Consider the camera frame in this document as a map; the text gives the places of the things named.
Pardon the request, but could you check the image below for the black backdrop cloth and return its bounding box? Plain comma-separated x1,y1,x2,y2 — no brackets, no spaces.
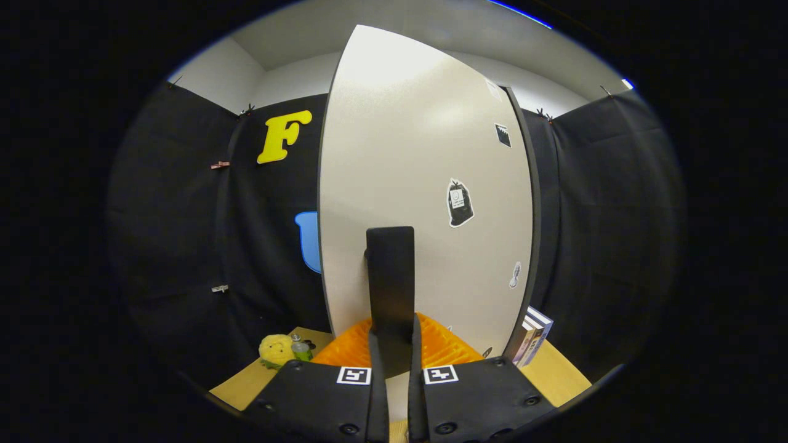
106,79,689,394

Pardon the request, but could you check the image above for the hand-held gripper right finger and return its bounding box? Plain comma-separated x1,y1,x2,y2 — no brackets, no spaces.
408,313,558,443

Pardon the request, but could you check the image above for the yellow plush toy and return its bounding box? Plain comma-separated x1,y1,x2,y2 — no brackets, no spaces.
258,333,297,370

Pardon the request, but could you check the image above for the white blue spine book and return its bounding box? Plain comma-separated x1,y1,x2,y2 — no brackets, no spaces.
522,306,554,369

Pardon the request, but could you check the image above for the black door handle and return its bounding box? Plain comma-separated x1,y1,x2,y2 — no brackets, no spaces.
364,226,417,379

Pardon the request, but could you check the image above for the green label bottle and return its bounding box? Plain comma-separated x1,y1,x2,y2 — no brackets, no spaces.
290,333,314,363

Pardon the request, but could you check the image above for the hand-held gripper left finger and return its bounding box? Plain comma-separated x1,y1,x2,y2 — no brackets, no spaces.
243,317,390,443

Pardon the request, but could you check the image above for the dark grey shoe cabinet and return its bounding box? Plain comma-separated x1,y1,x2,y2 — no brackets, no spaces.
500,85,545,365

